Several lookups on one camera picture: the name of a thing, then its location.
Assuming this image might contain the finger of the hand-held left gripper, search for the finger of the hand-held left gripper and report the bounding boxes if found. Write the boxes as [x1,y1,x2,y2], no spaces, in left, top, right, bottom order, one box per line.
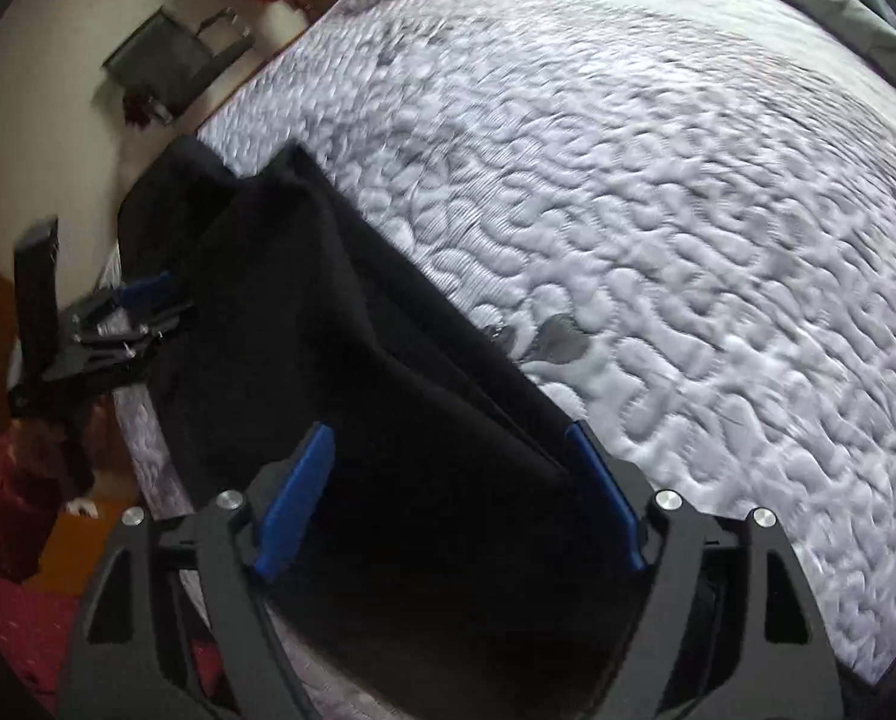
[43,300,196,385]
[65,271,178,327]

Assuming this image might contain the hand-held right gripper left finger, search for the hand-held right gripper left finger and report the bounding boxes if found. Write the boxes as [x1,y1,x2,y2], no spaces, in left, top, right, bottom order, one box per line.
[58,422,338,720]

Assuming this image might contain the person's left hand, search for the person's left hand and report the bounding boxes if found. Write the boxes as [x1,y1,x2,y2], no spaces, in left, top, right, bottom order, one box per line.
[64,397,121,497]

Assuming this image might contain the red speckled cloth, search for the red speckled cloth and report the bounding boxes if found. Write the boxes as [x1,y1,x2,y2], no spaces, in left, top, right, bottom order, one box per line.
[0,568,82,706]

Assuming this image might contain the black chair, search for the black chair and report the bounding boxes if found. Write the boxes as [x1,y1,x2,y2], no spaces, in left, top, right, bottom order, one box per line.
[101,6,255,125]

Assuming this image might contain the white quilted mattress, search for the white quilted mattress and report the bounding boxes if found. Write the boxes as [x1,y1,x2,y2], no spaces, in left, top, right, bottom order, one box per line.
[103,0,896,720]

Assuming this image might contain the black pants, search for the black pants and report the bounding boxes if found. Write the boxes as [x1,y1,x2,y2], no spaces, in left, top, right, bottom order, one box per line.
[114,136,651,720]

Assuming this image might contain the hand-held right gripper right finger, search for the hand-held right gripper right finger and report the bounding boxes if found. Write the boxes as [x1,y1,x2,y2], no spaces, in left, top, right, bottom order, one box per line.
[564,420,848,720]

